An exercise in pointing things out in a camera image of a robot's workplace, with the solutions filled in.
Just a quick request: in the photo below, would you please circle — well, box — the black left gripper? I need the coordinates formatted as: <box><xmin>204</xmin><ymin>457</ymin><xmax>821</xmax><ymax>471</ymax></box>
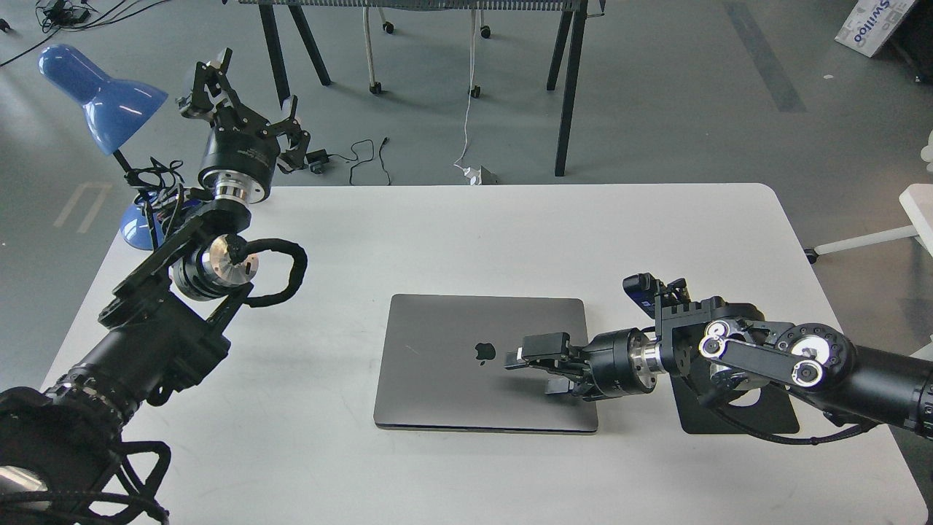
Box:
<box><xmin>177</xmin><ymin>47</ymin><xmax>311</xmax><ymax>202</ymax></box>

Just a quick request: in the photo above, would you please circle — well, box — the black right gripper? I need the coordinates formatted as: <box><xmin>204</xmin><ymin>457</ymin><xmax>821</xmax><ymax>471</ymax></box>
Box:
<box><xmin>504</xmin><ymin>328</ymin><xmax>665</xmax><ymax>402</ymax></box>

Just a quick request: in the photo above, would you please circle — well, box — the grey laptop notebook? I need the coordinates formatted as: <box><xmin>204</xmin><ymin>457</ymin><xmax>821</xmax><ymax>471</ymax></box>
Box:
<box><xmin>373</xmin><ymin>295</ymin><xmax>598</xmax><ymax>433</ymax></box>

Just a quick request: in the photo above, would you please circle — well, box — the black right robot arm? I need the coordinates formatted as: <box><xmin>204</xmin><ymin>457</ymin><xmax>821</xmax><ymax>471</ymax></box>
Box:
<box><xmin>504</xmin><ymin>273</ymin><xmax>932</xmax><ymax>446</ymax></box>

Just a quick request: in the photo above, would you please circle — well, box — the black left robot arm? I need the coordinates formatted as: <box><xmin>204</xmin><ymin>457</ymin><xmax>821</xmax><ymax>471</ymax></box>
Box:
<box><xmin>2</xmin><ymin>49</ymin><xmax>310</xmax><ymax>524</ymax></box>

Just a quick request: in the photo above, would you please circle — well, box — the blue desk lamp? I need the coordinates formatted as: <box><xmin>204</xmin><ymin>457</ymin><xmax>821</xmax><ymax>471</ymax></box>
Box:
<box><xmin>38</xmin><ymin>44</ymin><xmax>168</xmax><ymax>250</ymax></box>

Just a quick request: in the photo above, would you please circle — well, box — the black mouse pad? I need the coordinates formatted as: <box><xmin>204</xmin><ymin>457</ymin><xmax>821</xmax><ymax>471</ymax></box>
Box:
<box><xmin>669</xmin><ymin>365</ymin><xmax>800</xmax><ymax>435</ymax></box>

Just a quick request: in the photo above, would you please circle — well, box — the black trestle table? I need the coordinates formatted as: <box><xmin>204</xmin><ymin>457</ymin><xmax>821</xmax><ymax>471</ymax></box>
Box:
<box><xmin>244</xmin><ymin>1</ymin><xmax>609</xmax><ymax>177</ymax></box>

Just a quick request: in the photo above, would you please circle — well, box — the white stand at right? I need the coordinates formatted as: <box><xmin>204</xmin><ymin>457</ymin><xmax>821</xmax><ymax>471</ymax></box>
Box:
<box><xmin>804</xmin><ymin>131</ymin><xmax>933</xmax><ymax>265</ymax></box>

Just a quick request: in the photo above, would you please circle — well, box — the white cardboard box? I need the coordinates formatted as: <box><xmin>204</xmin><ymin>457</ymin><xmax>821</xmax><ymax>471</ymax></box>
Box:
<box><xmin>835</xmin><ymin>1</ymin><xmax>917</xmax><ymax>58</ymax></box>

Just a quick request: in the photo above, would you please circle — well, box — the black charger cable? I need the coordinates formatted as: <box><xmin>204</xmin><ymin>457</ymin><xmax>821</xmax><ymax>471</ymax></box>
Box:
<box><xmin>306</xmin><ymin>137</ymin><xmax>393</xmax><ymax>187</ymax></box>

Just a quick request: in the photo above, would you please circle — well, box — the white power cable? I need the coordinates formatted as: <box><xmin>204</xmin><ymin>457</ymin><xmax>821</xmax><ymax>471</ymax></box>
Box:
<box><xmin>453</xmin><ymin>7</ymin><xmax>502</xmax><ymax>186</ymax></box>

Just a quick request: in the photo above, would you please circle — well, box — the white rolling chair frame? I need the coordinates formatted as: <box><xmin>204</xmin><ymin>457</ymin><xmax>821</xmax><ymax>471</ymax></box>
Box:
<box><xmin>361</xmin><ymin>1</ymin><xmax>492</xmax><ymax>103</ymax></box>

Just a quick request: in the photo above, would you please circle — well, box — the black cable bundle floor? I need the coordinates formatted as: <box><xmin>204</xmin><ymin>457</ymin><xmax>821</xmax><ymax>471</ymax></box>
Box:
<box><xmin>1</xmin><ymin>1</ymin><xmax>168</xmax><ymax>69</ymax></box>

